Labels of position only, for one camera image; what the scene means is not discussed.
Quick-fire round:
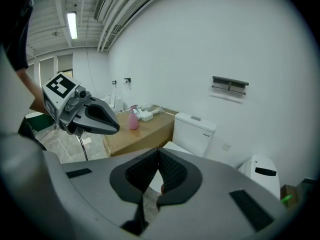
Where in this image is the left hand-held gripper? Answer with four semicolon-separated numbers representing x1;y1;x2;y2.
41;71;121;136

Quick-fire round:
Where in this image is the ceiling air vent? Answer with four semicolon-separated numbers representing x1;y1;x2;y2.
93;0;115;22

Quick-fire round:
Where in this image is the white low tankless toilet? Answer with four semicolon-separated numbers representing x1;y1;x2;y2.
99;94;116;110

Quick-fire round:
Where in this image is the clear bag with brush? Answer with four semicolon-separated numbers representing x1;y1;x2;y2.
149;106;166;116

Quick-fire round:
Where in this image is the person's left forearm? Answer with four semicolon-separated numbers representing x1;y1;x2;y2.
16;67;51;116

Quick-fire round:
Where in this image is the dark grey towel rack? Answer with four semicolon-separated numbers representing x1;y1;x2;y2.
211;75;250;96

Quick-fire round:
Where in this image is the ceiling tube lamp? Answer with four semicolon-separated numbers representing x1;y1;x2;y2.
66;10;79;40

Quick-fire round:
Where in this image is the white compact toilet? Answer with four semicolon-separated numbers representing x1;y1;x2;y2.
113;88;125;112

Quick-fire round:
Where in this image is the large cardboard box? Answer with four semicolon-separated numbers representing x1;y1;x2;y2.
102;105;179;158

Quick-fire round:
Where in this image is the white oval smart toilet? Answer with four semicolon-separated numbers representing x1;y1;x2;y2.
237;154;281;200

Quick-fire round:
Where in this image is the white toilet with tank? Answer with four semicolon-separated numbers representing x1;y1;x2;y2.
172;111;217;159

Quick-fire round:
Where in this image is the wooden step platform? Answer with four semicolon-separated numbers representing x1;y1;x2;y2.
279;178;313;210

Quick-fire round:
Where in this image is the pink spray bottle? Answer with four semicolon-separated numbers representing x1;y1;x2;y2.
128;105;140;131

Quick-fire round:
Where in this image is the person's black shirt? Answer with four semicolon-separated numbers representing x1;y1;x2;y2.
2;0;35;72

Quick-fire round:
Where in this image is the thin black cable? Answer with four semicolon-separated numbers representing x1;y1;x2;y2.
77;133;89;162

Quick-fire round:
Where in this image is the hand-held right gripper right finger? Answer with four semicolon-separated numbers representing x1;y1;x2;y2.
143;147;288;240

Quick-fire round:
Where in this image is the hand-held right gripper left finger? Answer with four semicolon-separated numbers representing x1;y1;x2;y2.
61;147;161;240

